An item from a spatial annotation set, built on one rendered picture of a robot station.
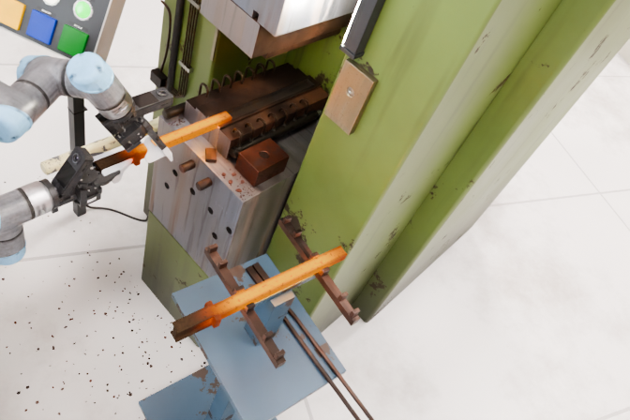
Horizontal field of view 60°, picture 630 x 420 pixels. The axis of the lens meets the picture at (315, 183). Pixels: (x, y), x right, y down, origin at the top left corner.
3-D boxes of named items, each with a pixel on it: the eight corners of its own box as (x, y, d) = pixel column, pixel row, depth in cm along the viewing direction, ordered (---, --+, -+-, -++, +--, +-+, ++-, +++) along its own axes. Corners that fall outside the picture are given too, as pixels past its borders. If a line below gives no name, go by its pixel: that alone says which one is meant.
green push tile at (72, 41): (80, 59, 154) (87, 35, 153) (56, 48, 155) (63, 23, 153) (83, 59, 156) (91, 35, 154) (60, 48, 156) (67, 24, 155)
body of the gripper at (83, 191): (86, 178, 134) (38, 198, 127) (86, 154, 128) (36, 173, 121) (104, 199, 132) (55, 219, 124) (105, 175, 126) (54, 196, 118)
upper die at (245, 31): (251, 59, 129) (260, 24, 123) (199, 12, 136) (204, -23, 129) (360, 22, 156) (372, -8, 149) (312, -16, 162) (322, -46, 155)
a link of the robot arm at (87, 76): (68, 46, 106) (109, 51, 105) (94, 76, 116) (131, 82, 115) (54, 80, 104) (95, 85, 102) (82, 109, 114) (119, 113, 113)
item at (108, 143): (48, 180, 171) (47, 169, 167) (38, 169, 173) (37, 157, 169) (165, 132, 199) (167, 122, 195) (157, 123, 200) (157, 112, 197)
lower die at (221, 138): (226, 159, 155) (231, 139, 148) (183, 116, 161) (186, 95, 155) (323, 112, 181) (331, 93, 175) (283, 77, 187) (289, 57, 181)
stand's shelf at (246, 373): (247, 434, 127) (249, 431, 126) (171, 296, 144) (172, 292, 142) (344, 373, 144) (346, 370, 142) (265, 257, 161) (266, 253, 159)
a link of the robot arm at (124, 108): (112, 73, 116) (134, 97, 114) (121, 85, 121) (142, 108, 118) (83, 96, 115) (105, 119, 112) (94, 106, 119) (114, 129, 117)
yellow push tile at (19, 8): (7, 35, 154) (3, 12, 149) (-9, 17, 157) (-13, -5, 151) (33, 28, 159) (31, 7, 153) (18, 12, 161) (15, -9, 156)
